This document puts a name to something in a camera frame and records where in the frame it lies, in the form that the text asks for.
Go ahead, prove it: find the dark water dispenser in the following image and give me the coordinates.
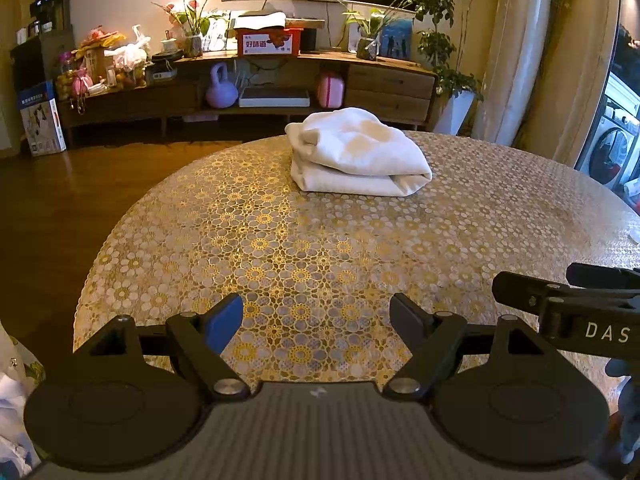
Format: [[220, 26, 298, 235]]
[[10, 0, 77, 97]]

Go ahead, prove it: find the black pan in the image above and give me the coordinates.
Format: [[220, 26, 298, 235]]
[[149, 50, 184, 82]]

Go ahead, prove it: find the pink plastic container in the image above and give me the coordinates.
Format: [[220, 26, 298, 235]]
[[316, 70, 346, 109]]

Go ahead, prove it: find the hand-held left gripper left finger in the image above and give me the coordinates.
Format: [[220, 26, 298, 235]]
[[75, 292, 252, 404]]

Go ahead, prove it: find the small potted green plant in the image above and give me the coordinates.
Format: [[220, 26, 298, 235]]
[[339, 0, 402, 62]]

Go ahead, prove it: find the purple kettlebell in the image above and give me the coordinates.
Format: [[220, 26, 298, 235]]
[[205, 62, 240, 110]]

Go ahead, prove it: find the cream curtain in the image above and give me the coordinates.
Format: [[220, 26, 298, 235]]
[[471, 0, 622, 162]]

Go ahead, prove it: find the floral printed cloth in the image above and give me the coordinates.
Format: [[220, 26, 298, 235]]
[[0, 319, 47, 477]]

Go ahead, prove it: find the tall plant in white pot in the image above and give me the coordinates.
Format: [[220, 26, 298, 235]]
[[404, 0, 502, 136]]

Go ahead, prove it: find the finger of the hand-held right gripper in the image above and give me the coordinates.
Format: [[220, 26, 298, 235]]
[[491, 271, 640, 319], [566, 262, 640, 292]]

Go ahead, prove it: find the wooden TV cabinet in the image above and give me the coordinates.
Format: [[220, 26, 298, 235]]
[[56, 50, 439, 147]]

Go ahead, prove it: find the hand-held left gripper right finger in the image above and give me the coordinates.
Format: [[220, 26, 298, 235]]
[[382, 292, 557, 403]]

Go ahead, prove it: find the white garment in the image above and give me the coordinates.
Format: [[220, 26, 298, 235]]
[[284, 106, 433, 198]]

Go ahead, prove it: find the red cardboard box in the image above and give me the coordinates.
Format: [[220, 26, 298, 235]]
[[234, 27, 304, 57]]

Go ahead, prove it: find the person's right hand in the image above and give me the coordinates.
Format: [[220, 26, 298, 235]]
[[606, 357, 640, 464]]

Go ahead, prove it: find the white plastic bag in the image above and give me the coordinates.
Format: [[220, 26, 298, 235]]
[[114, 25, 152, 74]]

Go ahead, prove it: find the white flat box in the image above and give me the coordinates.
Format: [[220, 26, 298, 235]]
[[238, 86, 311, 109]]

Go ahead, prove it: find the flower plant in glass vase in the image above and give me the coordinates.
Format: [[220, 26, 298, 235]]
[[151, 0, 227, 59]]

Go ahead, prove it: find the white paper sheet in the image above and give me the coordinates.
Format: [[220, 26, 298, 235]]
[[233, 9, 287, 31]]

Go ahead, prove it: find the pile of gift packages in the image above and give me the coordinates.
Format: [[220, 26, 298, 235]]
[[54, 30, 148, 102]]

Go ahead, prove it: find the blue picture card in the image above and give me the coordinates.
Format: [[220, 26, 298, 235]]
[[379, 22, 414, 61]]

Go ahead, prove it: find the washing machine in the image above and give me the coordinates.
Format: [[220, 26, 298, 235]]
[[574, 71, 640, 192]]

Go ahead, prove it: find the blue and white cardboard box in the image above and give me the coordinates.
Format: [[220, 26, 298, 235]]
[[18, 81, 68, 157]]

